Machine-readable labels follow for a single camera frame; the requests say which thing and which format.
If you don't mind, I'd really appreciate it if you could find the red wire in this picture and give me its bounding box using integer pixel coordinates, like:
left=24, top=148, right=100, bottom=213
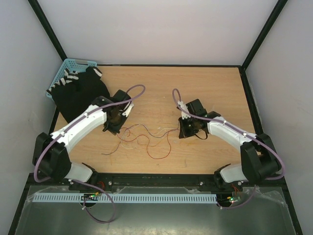
left=117, top=124, right=180, bottom=160

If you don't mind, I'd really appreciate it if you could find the white wire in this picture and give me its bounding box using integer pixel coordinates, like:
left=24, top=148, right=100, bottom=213
left=121, top=124, right=180, bottom=150

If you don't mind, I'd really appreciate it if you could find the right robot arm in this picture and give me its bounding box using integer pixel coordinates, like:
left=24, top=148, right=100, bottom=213
left=177, top=99, right=283, bottom=190

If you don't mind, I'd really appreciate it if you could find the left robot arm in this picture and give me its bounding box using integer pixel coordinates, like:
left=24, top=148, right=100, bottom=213
left=33, top=90, right=134, bottom=190

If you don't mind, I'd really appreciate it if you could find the striped black white cloth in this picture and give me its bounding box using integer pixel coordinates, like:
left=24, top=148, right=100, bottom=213
left=46, top=66, right=102, bottom=95

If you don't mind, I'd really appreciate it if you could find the blue plastic basket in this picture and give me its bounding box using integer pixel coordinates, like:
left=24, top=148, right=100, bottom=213
left=46, top=58, right=98, bottom=101

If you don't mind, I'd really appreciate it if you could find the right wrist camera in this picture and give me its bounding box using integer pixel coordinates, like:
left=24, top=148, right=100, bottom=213
left=178, top=101, right=191, bottom=120

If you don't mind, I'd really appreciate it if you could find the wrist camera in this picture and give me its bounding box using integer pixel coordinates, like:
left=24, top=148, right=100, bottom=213
left=178, top=101, right=191, bottom=120
left=122, top=102, right=134, bottom=117

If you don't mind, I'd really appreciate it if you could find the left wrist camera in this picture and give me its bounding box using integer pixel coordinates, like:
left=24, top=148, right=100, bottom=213
left=122, top=102, right=134, bottom=117

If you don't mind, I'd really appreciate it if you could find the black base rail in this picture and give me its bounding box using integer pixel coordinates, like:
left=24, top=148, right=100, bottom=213
left=26, top=172, right=245, bottom=196

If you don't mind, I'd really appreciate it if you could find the black enclosure frame post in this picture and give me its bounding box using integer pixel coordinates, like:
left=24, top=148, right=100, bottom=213
left=28, top=0, right=67, bottom=61

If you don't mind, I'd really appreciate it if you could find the right rear frame post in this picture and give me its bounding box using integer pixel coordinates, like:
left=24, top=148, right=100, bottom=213
left=241, top=0, right=288, bottom=71

